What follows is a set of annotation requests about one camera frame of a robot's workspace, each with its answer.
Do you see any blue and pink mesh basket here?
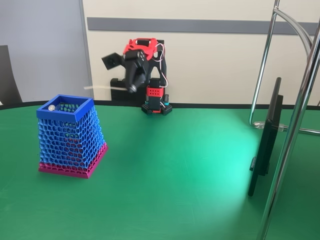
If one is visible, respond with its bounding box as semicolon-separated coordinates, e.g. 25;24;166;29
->
36;93;109;180

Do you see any green cloth with black border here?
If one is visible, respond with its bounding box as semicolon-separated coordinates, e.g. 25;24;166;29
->
0;99;320;240

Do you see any dark chair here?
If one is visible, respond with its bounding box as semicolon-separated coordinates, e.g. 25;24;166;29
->
0;44;24;106

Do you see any clear plastic clip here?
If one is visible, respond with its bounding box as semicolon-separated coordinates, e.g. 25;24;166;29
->
253;120;288;133

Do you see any black monitor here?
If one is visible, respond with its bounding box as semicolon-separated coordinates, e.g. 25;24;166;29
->
247;76;285;198

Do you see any chrome metal stand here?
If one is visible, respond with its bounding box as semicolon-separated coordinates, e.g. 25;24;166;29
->
248;0;320;240

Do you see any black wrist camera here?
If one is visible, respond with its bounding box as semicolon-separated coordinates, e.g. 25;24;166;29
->
100;51;126;71

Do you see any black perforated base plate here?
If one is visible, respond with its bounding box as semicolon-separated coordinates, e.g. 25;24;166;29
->
140;101;174;117

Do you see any grey wall rail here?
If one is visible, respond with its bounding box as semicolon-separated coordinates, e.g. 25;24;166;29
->
86;16;320;36

